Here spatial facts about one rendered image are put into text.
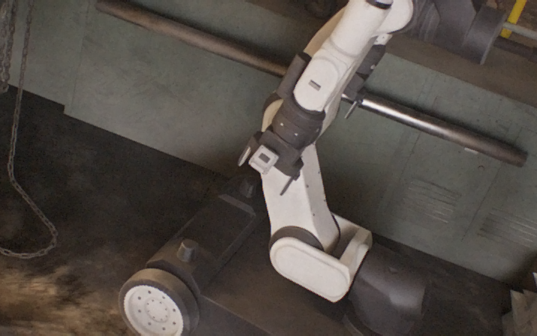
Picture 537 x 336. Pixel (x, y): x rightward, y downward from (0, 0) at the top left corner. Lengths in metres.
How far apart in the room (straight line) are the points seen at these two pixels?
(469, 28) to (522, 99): 0.81
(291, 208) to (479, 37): 0.61
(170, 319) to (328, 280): 0.39
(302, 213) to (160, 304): 0.40
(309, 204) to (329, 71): 0.50
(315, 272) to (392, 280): 0.18
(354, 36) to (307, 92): 0.14
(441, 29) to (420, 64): 0.72
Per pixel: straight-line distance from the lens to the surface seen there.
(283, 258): 1.93
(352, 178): 2.54
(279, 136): 1.60
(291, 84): 1.57
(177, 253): 1.95
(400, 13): 1.61
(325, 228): 1.96
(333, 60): 1.48
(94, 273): 2.17
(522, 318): 2.50
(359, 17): 1.46
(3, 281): 2.11
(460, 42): 1.64
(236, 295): 1.96
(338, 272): 1.89
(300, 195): 1.88
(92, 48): 2.61
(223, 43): 2.34
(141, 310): 1.99
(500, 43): 2.32
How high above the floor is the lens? 1.47
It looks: 32 degrees down
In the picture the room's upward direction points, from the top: 18 degrees clockwise
